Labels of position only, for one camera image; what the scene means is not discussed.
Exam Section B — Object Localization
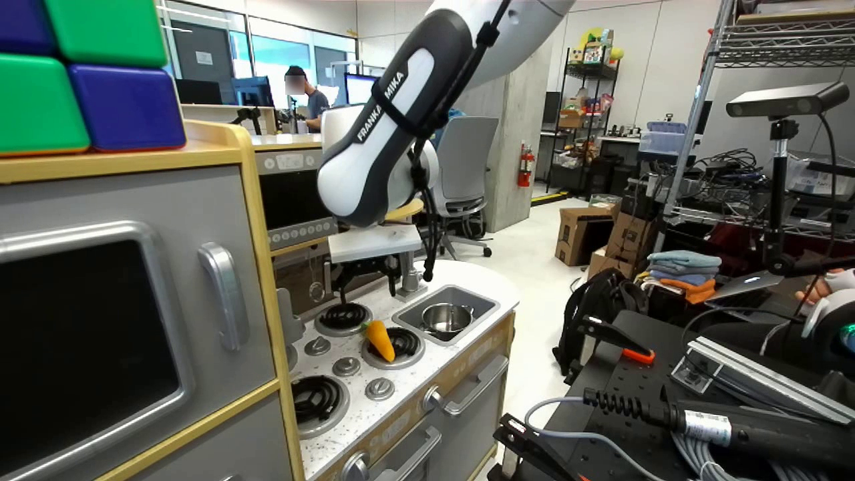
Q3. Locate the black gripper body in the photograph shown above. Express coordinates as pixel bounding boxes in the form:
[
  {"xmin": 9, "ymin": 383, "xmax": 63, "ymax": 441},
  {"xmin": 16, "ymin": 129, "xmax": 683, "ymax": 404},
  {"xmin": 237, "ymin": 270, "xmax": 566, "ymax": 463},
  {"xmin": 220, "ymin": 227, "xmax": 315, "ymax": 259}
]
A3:
[{"xmin": 329, "ymin": 255, "xmax": 387, "ymax": 294}]

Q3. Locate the orange carrot plush toy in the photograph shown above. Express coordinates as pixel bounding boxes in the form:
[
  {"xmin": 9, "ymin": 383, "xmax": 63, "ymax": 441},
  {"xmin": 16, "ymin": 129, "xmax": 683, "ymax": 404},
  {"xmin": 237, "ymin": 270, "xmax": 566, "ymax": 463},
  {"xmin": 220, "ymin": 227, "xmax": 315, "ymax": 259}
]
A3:
[{"xmin": 361, "ymin": 318, "xmax": 401, "ymax": 366}]

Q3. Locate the silver toy faucet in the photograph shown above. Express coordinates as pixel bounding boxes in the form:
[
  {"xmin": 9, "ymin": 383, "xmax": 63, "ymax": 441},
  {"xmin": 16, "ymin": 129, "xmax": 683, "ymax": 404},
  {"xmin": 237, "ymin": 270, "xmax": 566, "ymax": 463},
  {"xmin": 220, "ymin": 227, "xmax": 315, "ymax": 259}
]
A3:
[{"xmin": 394, "ymin": 252, "xmax": 426, "ymax": 302}]

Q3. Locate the black coil stove burner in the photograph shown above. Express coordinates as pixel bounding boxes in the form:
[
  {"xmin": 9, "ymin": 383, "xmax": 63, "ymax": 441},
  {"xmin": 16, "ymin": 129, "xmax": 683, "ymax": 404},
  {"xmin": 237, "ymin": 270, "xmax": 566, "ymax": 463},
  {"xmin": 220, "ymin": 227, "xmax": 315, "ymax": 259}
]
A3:
[
  {"xmin": 358, "ymin": 323, "xmax": 429, "ymax": 372},
  {"xmin": 313, "ymin": 300, "xmax": 377, "ymax": 339},
  {"xmin": 287, "ymin": 372, "xmax": 353, "ymax": 441}
]

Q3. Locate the grey toy sink basin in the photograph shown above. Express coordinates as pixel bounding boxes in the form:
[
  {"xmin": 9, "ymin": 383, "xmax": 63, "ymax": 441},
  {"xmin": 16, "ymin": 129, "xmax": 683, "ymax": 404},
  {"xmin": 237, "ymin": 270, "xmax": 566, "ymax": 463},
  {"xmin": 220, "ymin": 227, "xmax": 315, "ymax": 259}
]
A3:
[{"xmin": 390, "ymin": 284, "xmax": 500, "ymax": 347}]

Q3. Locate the small steel pot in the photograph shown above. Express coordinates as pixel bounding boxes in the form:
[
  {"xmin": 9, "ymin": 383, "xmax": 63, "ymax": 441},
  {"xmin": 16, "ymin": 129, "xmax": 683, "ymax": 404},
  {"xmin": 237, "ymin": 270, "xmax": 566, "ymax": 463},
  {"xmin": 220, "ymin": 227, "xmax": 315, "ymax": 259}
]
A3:
[{"xmin": 417, "ymin": 300, "xmax": 476, "ymax": 339}]

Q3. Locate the wooden toy kitchen unit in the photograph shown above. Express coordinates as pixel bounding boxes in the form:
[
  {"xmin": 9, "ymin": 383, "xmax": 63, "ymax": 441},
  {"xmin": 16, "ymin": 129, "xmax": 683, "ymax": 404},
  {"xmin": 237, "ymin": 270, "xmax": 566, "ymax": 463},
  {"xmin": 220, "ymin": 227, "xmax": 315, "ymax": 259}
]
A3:
[{"xmin": 0, "ymin": 119, "xmax": 521, "ymax": 481}]

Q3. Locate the grey mesh office chair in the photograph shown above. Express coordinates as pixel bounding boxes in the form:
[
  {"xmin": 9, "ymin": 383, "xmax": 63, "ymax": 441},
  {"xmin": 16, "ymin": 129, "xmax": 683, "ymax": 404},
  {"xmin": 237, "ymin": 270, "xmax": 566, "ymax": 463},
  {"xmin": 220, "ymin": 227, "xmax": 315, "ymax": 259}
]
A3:
[{"xmin": 433, "ymin": 115, "xmax": 502, "ymax": 262}]

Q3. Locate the red fire extinguisher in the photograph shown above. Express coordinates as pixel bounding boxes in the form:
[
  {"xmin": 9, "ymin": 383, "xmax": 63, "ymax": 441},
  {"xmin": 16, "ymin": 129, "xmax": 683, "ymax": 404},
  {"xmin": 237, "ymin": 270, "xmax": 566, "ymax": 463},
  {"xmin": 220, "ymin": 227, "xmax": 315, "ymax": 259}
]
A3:
[{"xmin": 512, "ymin": 144, "xmax": 538, "ymax": 192}]

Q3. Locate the person in dark shirt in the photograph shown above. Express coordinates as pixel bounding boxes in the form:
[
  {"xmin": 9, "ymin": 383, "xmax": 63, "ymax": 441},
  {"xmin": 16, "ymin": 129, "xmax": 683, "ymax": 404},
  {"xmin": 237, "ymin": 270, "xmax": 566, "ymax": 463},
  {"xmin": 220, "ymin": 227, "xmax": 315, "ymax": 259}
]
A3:
[{"xmin": 281, "ymin": 61, "xmax": 334, "ymax": 124}]

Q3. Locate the brown cardboard box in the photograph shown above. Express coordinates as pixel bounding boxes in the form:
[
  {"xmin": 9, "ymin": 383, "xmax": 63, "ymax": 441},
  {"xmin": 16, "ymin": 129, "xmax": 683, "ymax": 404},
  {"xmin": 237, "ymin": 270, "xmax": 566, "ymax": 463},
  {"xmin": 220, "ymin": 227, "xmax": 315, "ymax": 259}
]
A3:
[
  {"xmin": 584, "ymin": 245, "xmax": 641, "ymax": 284},
  {"xmin": 603, "ymin": 205, "xmax": 663, "ymax": 268}
]

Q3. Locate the blue foam block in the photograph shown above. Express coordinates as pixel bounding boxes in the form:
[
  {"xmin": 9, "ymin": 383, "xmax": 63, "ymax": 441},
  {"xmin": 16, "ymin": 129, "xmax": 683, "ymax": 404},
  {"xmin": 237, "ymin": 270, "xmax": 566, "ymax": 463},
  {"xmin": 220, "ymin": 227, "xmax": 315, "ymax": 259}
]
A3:
[
  {"xmin": 0, "ymin": 0, "xmax": 58, "ymax": 58},
  {"xmin": 66, "ymin": 61, "xmax": 190, "ymax": 152}
]

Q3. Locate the folded cloth stack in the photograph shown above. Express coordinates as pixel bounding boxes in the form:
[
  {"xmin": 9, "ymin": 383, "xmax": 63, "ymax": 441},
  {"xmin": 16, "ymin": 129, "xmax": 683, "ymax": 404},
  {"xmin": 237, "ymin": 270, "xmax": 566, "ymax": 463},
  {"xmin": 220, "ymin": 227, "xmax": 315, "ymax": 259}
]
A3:
[{"xmin": 643, "ymin": 245, "xmax": 723, "ymax": 284}]

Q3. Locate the blue plastic storage bin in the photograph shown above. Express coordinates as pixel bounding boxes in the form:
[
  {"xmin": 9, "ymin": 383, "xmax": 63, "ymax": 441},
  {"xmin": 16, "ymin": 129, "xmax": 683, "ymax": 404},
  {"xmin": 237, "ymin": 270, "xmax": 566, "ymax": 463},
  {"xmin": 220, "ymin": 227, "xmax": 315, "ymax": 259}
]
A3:
[{"xmin": 635, "ymin": 121, "xmax": 697, "ymax": 161}]

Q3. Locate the green foam block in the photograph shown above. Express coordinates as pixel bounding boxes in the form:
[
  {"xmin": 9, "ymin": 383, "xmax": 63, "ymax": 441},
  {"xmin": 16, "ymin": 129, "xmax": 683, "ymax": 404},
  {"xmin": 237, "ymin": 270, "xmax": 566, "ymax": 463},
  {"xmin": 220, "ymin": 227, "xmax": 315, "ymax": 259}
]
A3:
[
  {"xmin": 0, "ymin": 52, "xmax": 92, "ymax": 159},
  {"xmin": 41, "ymin": 0, "xmax": 171, "ymax": 70}
]

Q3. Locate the grey laptop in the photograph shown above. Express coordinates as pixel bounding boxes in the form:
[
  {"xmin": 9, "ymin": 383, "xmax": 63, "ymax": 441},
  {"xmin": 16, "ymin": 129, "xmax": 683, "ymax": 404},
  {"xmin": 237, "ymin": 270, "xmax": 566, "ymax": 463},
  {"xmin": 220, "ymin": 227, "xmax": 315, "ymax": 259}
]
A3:
[{"xmin": 705, "ymin": 268, "xmax": 788, "ymax": 308}]

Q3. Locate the black handheld power tool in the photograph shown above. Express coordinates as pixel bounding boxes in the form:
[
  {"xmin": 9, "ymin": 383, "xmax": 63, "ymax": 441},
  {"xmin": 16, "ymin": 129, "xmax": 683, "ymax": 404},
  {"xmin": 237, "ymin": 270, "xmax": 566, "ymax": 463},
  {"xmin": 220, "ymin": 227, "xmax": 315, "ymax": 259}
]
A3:
[{"xmin": 580, "ymin": 386, "xmax": 855, "ymax": 477}]

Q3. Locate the aluminium extrusion bar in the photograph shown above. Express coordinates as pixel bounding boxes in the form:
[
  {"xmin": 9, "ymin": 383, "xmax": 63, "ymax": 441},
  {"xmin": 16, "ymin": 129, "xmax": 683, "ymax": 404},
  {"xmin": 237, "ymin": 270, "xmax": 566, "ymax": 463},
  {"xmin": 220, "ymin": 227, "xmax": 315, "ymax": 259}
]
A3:
[{"xmin": 671, "ymin": 334, "xmax": 855, "ymax": 427}]

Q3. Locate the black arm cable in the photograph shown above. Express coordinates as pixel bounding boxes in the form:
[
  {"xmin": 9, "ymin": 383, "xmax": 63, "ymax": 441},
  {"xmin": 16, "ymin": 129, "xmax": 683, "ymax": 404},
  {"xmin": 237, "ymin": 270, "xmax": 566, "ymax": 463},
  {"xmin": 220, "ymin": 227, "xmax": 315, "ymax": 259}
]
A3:
[{"xmin": 371, "ymin": 0, "xmax": 521, "ymax": 284}]

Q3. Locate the silver microwave door handle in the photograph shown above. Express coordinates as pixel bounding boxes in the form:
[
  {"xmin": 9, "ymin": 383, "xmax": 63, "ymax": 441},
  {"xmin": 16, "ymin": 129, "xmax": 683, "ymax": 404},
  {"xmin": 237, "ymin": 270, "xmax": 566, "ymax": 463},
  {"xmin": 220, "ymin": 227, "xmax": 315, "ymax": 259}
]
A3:
[{"xmin": 195, "ymin": 241, "xmax": 251, "ymax": 356}]

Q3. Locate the silver cabinet door handle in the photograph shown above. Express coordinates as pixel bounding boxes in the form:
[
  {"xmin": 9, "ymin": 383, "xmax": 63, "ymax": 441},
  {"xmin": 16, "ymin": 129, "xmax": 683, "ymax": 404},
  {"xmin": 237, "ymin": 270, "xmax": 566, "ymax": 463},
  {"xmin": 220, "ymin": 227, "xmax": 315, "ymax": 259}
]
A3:
[{"xmin": 421, "ymin": 352, "xmax": 512, "ymax": 419}]

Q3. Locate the silver oven door handle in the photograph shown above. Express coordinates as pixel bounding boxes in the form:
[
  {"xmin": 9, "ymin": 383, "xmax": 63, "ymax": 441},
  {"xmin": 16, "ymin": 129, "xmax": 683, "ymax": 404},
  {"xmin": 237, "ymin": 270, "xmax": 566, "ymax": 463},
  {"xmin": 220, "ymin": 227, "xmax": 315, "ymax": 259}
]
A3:
[{"xmin": 338, "ymin": 422, "xmax": 445, "ymax": 481}]

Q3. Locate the black wire shelf rack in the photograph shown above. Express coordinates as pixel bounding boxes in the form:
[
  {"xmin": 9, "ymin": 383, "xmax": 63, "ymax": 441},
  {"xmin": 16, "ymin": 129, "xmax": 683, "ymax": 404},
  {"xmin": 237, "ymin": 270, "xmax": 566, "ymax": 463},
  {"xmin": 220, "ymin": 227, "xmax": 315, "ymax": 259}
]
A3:
[{"xmin": 553, "ymin": 40, "xmax": 627, "ymax": 195}]

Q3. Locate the small metal bracket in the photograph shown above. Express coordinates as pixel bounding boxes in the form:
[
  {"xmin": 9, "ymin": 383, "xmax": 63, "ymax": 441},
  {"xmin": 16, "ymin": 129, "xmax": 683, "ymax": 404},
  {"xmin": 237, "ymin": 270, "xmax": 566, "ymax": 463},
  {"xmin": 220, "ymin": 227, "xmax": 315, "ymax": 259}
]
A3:
[{"xmin": 671, "ymin": 346, "xmax": 743, "ymax": 395}]

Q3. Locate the grey cable coil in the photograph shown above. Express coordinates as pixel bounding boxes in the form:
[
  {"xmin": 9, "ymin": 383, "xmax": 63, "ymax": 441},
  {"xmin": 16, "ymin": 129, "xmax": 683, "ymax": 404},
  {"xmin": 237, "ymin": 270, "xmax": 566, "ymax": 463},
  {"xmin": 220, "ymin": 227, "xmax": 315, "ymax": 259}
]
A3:
[{"xmin": 521, "ymin": 392, "xmax": 834, "ymax": 481}]

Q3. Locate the black camera stand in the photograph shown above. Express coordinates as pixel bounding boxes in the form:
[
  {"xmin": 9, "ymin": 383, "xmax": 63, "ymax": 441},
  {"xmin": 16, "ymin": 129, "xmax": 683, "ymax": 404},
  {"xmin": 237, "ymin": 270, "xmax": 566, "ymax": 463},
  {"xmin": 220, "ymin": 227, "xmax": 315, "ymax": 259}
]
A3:
[{"xmin": 764, "ymin": 115, "xmax": 800, "ymax": 272}]

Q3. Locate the black stereo camera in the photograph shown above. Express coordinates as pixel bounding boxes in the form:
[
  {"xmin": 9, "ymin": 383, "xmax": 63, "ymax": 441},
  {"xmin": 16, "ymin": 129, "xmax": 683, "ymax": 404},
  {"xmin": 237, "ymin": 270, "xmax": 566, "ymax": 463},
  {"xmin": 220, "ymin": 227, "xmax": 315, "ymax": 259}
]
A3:
[{"xmin": 723, "ymin": 80, "xmax": 855, "ymax": 121}]

